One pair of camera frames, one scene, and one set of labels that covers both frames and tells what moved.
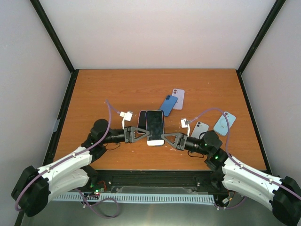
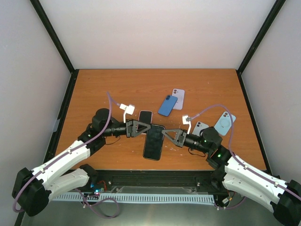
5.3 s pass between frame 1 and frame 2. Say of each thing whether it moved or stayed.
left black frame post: stayed
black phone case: moved
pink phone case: stayed
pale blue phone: stayed
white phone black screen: moved
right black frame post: stayed
